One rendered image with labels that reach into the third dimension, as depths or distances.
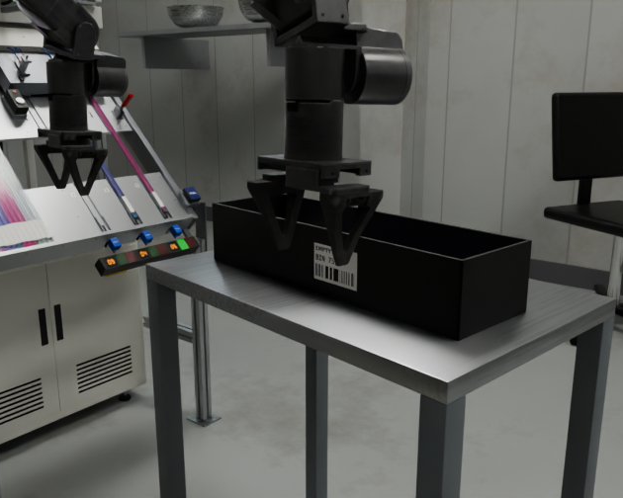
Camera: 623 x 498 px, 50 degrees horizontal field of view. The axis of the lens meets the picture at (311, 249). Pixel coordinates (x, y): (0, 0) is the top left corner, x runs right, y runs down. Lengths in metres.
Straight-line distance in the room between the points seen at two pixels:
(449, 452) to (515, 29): 3.42
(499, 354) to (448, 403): 0.12
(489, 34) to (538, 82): 0.41
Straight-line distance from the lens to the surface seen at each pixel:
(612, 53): 3.92
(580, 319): 1.07
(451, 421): 0.83
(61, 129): 1.12
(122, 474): 2.17
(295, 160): 0.63
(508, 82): 4.09
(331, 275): 1.05
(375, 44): 0.69
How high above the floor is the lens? 1.14
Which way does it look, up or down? 14 degrees down
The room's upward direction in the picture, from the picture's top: straight up
